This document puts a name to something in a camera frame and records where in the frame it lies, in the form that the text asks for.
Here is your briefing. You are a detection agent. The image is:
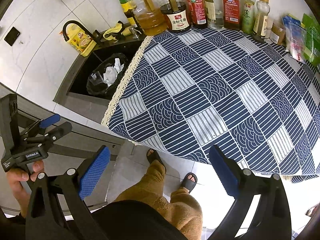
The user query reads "yellow dish soap bottle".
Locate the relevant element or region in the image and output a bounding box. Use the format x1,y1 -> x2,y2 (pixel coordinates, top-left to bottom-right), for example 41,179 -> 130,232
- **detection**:
67,31 -> 97,57

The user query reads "small spice jar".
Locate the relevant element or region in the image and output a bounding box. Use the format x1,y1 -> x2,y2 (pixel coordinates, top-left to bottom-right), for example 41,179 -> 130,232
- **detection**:
270,21 -> 286,45

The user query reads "black sink basin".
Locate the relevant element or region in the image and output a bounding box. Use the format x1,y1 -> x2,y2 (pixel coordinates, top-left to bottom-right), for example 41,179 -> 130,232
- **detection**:
54,35 -> 145,106

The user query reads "red label sauce bottle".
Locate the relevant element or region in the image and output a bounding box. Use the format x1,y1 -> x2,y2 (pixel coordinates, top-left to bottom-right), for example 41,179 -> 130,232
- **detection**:
187,0 -> 208,29

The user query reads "green plastic bag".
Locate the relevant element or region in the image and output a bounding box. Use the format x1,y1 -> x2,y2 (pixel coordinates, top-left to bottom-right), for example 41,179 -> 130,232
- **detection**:
302,14 -> 319,68

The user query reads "person left sandal foot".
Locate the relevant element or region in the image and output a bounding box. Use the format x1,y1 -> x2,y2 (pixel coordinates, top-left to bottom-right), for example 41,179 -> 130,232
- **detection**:
146,148 -> 167,171

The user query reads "person sandal foot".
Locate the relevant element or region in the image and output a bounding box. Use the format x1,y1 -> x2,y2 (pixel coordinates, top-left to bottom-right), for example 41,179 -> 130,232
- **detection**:
181,172 -> 197,193
146,148 -> 167,171

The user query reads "green label pepper oil bottle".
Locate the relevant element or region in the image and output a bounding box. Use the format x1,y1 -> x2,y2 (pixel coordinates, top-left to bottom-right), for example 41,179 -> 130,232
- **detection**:
241,0 -> 256,35

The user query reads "black trash bag bin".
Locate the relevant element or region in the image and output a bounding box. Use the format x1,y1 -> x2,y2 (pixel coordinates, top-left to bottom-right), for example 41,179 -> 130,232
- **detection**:
86,53 -> 129,100

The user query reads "green capped oil bottle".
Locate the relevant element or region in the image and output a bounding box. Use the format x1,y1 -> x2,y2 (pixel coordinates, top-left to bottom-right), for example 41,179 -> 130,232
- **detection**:
119,0 -> 140,28

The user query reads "yellow black cleaning cloth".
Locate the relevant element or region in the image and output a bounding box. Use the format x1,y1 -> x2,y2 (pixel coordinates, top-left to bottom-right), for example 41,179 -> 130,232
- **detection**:
103,21 -> 132,41

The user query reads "brown fleece trousers leg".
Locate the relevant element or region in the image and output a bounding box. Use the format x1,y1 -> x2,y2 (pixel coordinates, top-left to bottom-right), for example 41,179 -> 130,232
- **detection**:
116,160 -> 203,239

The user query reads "small black wall switch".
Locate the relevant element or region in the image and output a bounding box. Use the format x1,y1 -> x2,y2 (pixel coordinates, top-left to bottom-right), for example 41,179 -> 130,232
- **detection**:
4,27 -> 21,47

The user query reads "person right sandal foot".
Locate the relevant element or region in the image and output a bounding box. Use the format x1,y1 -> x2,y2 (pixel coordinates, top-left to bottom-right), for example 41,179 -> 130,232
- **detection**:
181,172 -> 197,193

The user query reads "clear yellow cap bottle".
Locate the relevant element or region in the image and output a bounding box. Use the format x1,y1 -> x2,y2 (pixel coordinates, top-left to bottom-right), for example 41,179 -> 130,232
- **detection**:
204,0 -> 223,29

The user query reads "black kitchen faucet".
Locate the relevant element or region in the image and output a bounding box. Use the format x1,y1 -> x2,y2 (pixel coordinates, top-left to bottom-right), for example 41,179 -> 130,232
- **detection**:
62,20 -> 102,46

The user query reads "blue white salt bag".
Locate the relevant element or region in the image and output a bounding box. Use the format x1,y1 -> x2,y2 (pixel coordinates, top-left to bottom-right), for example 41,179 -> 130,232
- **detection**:
282,15 -> 306,63

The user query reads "blue patterned tablecloth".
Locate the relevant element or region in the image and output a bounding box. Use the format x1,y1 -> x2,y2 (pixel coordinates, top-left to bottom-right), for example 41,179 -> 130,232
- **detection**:
101,28 -> 319,182

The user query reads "person left hand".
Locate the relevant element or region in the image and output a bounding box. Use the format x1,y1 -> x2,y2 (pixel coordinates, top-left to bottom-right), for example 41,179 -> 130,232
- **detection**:
6,160 -> 44,203

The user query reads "large cooking oil jug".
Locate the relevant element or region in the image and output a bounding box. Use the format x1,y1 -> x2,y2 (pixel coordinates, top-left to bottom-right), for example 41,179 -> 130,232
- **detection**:
134,0 -> 167,36

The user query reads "white plastic bag trash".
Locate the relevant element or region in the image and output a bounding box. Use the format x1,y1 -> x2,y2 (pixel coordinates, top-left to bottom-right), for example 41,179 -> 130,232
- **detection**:
103,58 -> 124,87

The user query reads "dark soy sauce jug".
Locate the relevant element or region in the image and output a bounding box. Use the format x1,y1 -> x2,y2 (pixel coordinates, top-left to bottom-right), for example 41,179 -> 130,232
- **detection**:
160,0 -> 191,33

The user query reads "red label vinegar bottle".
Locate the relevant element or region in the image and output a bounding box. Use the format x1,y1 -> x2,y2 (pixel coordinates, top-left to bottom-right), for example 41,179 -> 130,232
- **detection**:
222,0 -> 240,30

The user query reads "small gold cap bottle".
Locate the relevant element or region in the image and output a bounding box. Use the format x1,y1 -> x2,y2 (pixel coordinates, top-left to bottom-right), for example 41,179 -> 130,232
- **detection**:
252,0 -> 270,43

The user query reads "clear plastic cup lid packaging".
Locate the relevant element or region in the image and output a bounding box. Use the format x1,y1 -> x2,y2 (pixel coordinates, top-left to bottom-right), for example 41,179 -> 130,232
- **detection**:
88,71 -> 104,86

